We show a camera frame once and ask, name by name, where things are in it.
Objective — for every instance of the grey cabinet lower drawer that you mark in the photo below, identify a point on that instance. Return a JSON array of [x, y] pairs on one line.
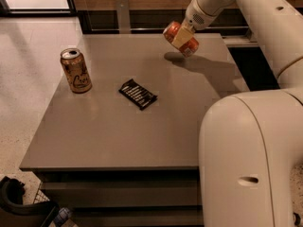
[[139, 217]]

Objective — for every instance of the orange soda can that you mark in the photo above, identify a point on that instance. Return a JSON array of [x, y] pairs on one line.
[[181, 37]]

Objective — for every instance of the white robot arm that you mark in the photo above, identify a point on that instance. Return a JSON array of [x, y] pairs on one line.
[[250, 142]]

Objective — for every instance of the grey cabinet drawer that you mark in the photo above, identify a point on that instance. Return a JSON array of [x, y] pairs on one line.
[[125, 193], [139, 217]]

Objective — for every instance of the left metal wall bracket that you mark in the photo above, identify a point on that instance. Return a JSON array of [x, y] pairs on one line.
[[123, 16]]

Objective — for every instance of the grey cabinet upper drawer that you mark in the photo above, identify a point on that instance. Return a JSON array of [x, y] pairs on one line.
[[125, 193]]

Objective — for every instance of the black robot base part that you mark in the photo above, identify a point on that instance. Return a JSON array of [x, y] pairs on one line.
[[13, 213]]

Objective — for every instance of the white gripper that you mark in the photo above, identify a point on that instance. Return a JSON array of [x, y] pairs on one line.
[[196, 19]]

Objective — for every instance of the black snack bar wrapper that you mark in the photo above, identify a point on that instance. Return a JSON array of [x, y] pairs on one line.
[[137, 94]]

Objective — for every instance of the gold LaCroix can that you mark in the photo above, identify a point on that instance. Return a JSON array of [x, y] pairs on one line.
[[74, 67]]

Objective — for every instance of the small blue cylindrical object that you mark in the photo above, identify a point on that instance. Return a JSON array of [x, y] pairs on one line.
[[62, 217]]

